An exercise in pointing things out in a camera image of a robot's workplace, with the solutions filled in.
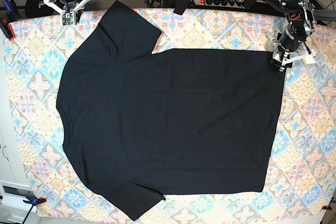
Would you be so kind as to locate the patterned tablecloth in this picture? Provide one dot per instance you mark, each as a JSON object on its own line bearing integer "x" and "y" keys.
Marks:
{"x": 301, "y": 173}

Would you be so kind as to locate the black T-shirt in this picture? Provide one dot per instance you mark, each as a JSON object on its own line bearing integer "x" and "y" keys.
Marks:
{"x": 139, "y": 126}

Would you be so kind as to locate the white power strip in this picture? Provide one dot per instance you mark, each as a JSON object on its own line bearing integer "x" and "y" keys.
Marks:
{"x": 220, "y": 3}

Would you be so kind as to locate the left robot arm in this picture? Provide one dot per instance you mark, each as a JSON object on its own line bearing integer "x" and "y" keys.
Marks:
{"x": 300, "y": 19}

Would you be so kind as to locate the blue clamp upper left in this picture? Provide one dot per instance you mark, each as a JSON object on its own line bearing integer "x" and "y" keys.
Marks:
{"x": 11, "y": 15}

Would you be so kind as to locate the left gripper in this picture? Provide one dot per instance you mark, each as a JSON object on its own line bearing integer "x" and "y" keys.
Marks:
{"x": 287, "y": 50}

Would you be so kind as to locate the orange clamp lower right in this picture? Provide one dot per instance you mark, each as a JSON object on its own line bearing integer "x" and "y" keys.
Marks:
{"x": 326, "y": 208}

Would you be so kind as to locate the blue clamp lower left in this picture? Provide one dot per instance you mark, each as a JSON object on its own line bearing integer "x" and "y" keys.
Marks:
{"x": 33, "y": 202}

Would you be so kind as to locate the black round stool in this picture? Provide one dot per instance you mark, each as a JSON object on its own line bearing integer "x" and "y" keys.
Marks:
{"x": 32, "y": 9}

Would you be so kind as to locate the blue clamp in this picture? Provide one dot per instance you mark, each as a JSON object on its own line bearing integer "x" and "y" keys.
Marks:
{"x": 11, "y": 15}
{"x": 33, "y": 202}

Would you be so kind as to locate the white cabinet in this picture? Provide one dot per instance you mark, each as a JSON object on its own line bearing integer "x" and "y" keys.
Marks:
{"x": 11, "y": 166}

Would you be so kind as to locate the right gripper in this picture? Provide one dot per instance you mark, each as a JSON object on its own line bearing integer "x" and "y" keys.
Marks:
{"x": 69, "y": 10}

